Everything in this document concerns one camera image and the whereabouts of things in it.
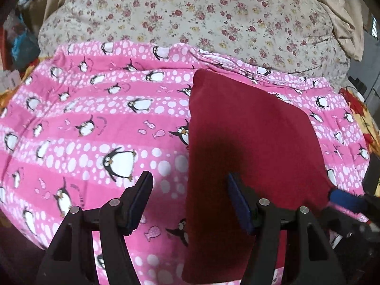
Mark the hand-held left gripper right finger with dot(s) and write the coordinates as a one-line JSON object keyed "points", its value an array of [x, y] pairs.
{"points": [[241, 206]]}

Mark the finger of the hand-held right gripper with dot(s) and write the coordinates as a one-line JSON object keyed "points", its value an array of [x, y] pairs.
{"points": [[347, 199], [337, 221]]}

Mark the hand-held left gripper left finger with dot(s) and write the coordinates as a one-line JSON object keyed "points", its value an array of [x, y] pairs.
{"points": [[136, 204]]}

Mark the dark red small cloth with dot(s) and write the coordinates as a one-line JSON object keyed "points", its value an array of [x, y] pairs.
{"points": [[243, 118]]}

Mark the pink penguin print blanket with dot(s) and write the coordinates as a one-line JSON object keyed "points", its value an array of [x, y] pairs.
{"points": [[89, 101]]}

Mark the grey cabinet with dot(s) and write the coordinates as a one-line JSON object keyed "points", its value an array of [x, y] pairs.
{"points": [[366, 56]]}

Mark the white printed box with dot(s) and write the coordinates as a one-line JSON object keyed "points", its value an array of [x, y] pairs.
{"points": [[10, 80]]}

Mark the floral print quilt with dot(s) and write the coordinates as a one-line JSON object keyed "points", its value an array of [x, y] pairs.
{"points": [[207, 20]]}

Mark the blue plastic bag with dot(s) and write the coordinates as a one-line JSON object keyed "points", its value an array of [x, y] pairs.
{"points": [[23, 44]]}

